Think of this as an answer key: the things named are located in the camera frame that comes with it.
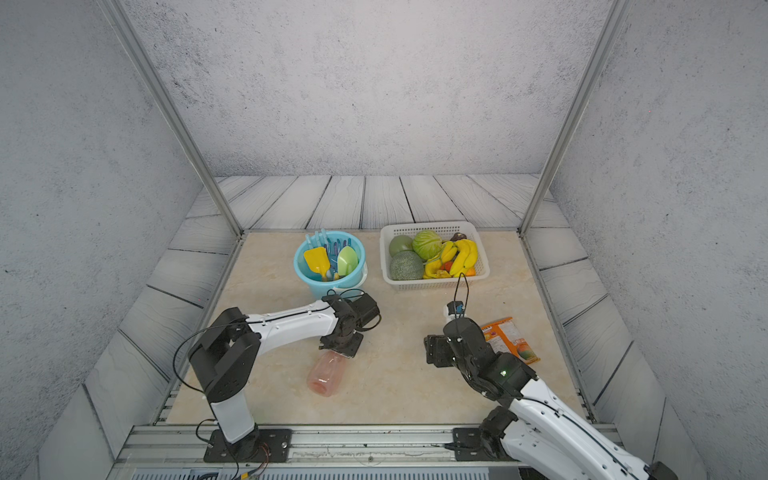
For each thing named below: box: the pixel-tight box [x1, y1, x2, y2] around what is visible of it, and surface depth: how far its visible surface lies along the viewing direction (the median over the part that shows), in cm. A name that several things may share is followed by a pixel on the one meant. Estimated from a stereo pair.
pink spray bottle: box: [307, 350, 348, 397], surface depth 79 cm
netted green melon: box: [390, 250, 424, 281], surface depth 98 cm
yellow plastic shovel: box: [304, 246, 331, 278], surface depth 97 cm
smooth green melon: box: [389, 235, 414, 257], surface depth 109 cm
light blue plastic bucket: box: [294, 229, 366, 299], surface depth 97 cm
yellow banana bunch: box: [441, 239, 478, 278], surface depth 101 cm
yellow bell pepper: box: [423, 258, 451, 279], surface depth 103 cm
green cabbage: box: [412, 230, 444, 260], surface depth 101 cm
